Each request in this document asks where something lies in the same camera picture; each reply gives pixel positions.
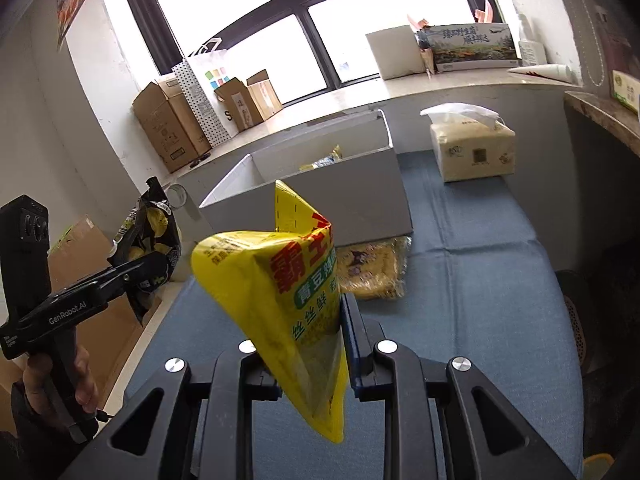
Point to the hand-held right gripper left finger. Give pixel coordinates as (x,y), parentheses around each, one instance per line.
(235,375)

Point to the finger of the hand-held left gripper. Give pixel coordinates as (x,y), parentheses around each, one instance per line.
(135,270)

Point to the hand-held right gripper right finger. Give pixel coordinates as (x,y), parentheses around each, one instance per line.
(352,355)

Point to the black chips packet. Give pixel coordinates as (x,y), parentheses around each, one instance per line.
(155,220)

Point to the white storage box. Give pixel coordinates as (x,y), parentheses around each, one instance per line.
(350,200)

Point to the person's left forearm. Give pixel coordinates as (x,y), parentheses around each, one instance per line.
(25,440)

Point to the person's left hand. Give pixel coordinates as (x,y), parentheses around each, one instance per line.
(86,380)

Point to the brown cardboard sheet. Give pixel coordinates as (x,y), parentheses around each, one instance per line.
(85,245)

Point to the clear yellow snack packet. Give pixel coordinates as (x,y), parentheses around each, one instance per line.
(372,265)

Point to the blue table cloth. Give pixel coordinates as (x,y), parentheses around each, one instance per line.
(475,285)

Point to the large cardboard box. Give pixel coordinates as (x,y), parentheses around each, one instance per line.
(165,125)

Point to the polka dot paper bag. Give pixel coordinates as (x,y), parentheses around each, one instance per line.
(210,95)

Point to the yellow green snack packet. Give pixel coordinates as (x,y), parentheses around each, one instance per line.
(320,160)

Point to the small open cardboard box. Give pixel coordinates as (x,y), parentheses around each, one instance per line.
(247,100)

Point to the tissue pack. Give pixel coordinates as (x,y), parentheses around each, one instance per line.
(475,150)

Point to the white windowsill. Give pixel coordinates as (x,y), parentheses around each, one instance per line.
(350,92)

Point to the white foam box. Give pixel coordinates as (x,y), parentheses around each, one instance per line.
(395,52)

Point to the scenic printed box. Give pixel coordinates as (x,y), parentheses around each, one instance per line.
(472,47)

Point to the white tube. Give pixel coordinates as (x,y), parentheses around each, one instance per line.
(542,72)

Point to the brown stone shelf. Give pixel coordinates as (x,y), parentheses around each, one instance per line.
(605,115)

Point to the white bottle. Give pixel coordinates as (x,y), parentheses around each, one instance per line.
(531,45)

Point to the green white carton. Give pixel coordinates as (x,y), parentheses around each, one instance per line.
(627,90)

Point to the dark window frame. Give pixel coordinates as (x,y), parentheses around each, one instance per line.
(300,0)

